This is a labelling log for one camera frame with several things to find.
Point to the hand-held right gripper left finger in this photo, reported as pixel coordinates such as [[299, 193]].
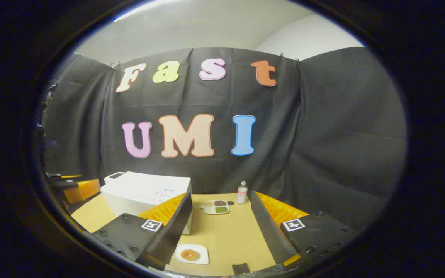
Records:
[[176, 227]]

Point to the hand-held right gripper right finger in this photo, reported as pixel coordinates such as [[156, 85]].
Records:
[[265, 227]]

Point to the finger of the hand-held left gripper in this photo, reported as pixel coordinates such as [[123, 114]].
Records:
[[66, 184], [54, 177]]

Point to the glazed donut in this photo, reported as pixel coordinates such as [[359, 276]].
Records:
[[190, 255]]

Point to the white microwave oven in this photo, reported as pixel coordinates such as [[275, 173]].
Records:
[[145, 189]]

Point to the white divided seed tray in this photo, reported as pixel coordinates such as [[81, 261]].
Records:
[[209, 210]]

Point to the white square plate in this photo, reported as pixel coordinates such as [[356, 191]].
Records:
[[204, 255]]

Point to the small pink label bottle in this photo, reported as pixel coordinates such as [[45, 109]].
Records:
[[242, 195]]

